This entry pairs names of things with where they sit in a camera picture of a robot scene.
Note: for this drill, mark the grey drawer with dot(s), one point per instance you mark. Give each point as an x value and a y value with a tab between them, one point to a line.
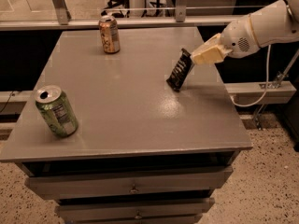
140	210
131	183

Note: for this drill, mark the orange soda can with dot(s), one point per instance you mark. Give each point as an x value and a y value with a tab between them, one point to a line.
108	28

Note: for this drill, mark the grey drawer cabinet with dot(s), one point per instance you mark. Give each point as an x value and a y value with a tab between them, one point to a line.
129	119

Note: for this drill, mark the green soda can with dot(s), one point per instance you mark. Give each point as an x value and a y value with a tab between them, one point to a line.
54	107

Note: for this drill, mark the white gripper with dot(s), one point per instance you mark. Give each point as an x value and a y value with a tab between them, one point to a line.
237	38

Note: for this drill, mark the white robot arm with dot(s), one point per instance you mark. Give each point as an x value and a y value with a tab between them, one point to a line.
275	23

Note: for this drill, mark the left metal bracket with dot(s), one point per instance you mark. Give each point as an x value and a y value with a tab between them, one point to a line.
62	13

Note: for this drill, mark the metal support strut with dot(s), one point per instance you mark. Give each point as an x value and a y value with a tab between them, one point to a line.
275	84

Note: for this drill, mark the top grey drawer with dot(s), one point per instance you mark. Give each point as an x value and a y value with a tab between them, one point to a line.
131	183

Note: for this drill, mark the black rxbar chocolate wrapper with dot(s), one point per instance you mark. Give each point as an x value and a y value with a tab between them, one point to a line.
182	68

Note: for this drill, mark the metal bracket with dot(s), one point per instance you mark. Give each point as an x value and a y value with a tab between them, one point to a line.
62	13
180	13

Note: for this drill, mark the right metal bracket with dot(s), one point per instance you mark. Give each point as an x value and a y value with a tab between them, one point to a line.
180	13

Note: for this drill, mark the metal window rail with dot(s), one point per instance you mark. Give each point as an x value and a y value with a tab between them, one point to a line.
124	23

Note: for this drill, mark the black office chair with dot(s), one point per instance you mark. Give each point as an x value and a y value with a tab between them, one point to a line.
114	8

